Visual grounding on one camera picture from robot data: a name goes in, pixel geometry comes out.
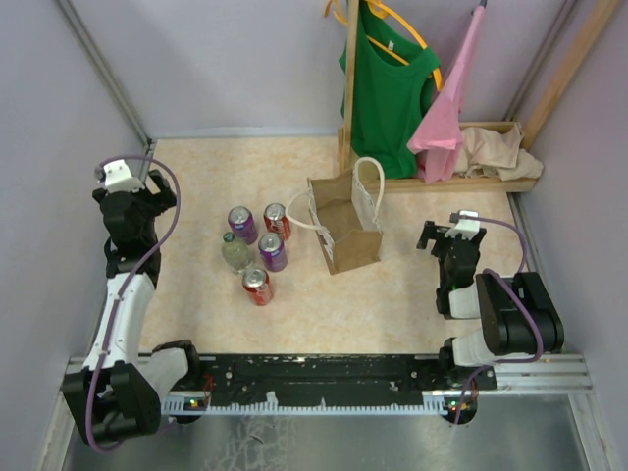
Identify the purple soda can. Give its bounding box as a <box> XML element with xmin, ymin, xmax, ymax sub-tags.
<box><xmin>258</xmin><ymin>233</ymin><xmax>288</xmax><ymax>272</ymax></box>
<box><xmin>228</xmin><ymin>206</ymin><xmax>258</xmax><ymax>245</ymax></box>

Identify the brown canvas bag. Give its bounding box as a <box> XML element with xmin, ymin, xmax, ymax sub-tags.
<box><xmin>286</xmin><ymin>157</ymin><xmax>385</xmax><ymax>275</ymax></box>

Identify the green cap glass bottle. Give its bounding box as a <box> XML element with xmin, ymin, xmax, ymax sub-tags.
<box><xmin>221</xmin><ymin>232</ymin><xmax>254</xmax><ymax>274</ymax></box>

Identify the red soda can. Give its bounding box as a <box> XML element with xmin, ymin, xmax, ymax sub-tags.
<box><xmin>263</xmin><ymin>203</ymin><xmax>291</xmax><ymax>240</ymax></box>

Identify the red cola can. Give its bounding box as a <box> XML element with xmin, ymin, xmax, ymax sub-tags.
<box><xmin>241</xmin><ymin>267</ymin><xmax>274</xmax><ymax>306</ymax></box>

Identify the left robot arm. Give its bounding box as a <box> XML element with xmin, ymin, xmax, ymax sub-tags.
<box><xmin>61</xmin><ymin>161</ymin><xmax>204</xmax><ymax>452</ymax></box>

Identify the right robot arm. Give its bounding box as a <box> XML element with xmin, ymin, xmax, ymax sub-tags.
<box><xmin>417</xmin><ymin>212</ymin><xmax>564</xmax><ymax>389</ymax></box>

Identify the pink t-shirt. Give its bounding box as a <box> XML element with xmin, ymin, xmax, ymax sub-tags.
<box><xmin>407</xmin><ymin>1</ymin><xmax>487</xmax><ymax>184</ymax></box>

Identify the beige cloth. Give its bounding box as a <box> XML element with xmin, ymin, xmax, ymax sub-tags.
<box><xmin>454</xmin><ymin>124</ymin><xmax>544</xmax><ymax>182</ymax></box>

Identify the green t-shirt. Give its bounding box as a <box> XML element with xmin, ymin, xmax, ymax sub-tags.
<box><xmin>351</xmin><ymin>2</ymin><xmax>440</xmax><ymax>179</ymax></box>

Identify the yellow hanger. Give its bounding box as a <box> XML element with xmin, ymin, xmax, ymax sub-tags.
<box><xmin>323</xmin><ymin>0</ymin><xmax>444</xmax><ymax>92</ymax></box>

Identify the wooden pole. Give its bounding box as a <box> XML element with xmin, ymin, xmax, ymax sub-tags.
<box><xmin>522</xmin><ymin>1</ymin><xmax>622</xmax><ymax>149</ymax></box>

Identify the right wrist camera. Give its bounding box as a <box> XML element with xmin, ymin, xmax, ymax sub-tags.
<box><xmin>445</xmin><ymin>210</ymin><xmax>481</xmax><ymax>240</ymax></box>

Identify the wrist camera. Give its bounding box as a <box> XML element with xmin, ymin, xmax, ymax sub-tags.
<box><xmin>445</xmin><ymin>210</ymin><xmax>481</xmax><ymax>240</ymax></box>
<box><xmin>94</xmin><ymin>159</ymin><xmax>145</xmax><ymax>192</ymax></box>

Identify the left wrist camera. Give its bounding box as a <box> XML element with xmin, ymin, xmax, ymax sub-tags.
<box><xmin>94</xmin><ymin>159</ymin><xmax>145</xmax><ymax>192</ymax></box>

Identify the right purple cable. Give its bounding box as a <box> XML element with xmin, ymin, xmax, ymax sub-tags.
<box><xmin>449</xmin><ymin>213</ymin><xmax>546</xmax><ymax>427</ymax></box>

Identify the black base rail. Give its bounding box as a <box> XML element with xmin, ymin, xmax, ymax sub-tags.
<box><xmin>174</xmin><ymin>353</ymin><xmax>474</xmax><ymax>407</ymax></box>

